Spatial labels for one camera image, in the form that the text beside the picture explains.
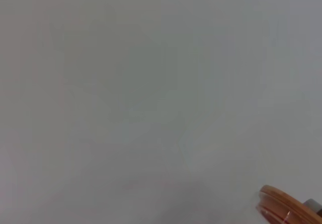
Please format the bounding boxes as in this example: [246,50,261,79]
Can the wooden jar lid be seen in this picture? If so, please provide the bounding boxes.
[256,185,322,224]

